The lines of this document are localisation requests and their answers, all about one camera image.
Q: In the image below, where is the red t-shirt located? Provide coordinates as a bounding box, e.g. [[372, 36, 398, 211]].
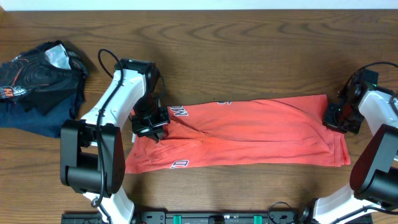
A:
[[126, 95, 351, 174]]

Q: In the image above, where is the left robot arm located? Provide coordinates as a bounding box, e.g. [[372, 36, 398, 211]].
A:
[[60, 58, 170, 223]]

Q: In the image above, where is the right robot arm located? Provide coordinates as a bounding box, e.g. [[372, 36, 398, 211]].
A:
[[295, 65, 397, 223]]

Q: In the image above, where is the black graphic t-shirt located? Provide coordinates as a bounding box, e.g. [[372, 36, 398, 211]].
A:
[[1, 40, 89, 114]]

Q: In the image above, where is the navy blue folded garment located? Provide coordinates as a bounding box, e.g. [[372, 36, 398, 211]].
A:
[[1, 91, 85, 138]]

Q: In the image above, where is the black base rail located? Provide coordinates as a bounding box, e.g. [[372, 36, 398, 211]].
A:
[[60, 211, 373, 224]]

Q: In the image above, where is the small black cable loop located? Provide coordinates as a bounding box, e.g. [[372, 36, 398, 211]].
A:
[[266, 200, 296, 224]]

